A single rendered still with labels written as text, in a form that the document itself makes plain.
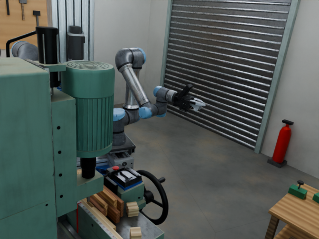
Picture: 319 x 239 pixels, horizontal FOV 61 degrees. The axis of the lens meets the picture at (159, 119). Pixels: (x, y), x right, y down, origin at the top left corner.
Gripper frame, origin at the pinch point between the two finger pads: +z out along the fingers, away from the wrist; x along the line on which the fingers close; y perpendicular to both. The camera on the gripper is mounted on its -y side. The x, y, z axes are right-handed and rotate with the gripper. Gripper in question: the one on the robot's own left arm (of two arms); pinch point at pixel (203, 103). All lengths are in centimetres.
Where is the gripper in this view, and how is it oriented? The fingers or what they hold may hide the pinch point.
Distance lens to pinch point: 158.7
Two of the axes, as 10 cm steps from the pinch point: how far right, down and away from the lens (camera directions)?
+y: -0.8, 9.0, 4.3
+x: -6.3, 2.9, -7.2
